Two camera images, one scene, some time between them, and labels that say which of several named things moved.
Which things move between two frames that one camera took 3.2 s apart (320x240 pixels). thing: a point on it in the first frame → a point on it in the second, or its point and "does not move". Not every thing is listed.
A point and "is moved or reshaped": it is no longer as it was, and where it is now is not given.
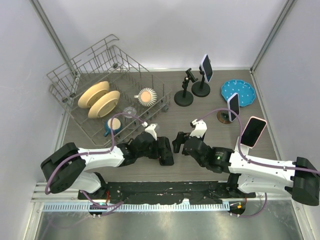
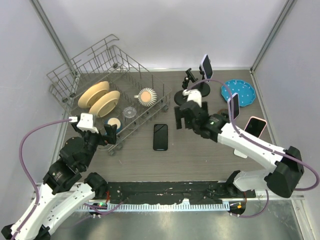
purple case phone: x=206 y=67 does not move
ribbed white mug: x=147 y=97 does not move
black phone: x=164 y=152 is moved or reshaped
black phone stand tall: x=201 y=89 does not move
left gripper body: x=152 y=150 → x=93 y=140
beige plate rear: x=92 y=93 does not move
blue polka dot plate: x=246 y=91 does not move
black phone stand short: x=184 y=98 does not move
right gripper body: x=184 y=152 → x=189 y=125
